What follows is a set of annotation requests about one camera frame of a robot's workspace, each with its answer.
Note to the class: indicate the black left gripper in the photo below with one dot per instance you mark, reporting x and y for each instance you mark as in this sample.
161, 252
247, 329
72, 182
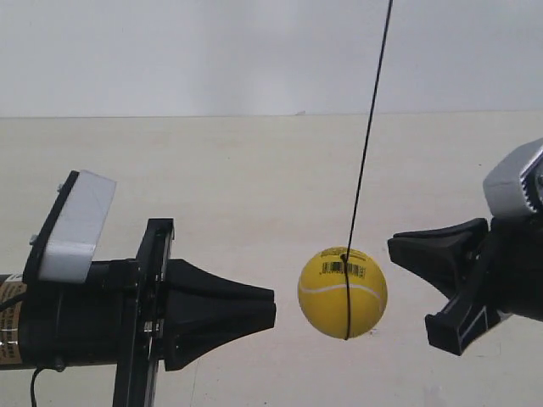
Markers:
113, 317

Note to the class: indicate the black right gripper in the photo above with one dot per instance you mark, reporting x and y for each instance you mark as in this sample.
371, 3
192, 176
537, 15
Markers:
507, 283

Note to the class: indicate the yellow tennis ball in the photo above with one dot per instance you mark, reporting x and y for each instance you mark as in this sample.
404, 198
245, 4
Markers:
342, 292

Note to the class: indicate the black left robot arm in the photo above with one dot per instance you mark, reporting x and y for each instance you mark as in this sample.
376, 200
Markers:
14, 290

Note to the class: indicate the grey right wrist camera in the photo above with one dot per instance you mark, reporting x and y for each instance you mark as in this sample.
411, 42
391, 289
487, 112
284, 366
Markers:
514, 187

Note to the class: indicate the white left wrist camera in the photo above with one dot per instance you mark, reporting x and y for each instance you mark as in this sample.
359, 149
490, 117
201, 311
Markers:
63, 249

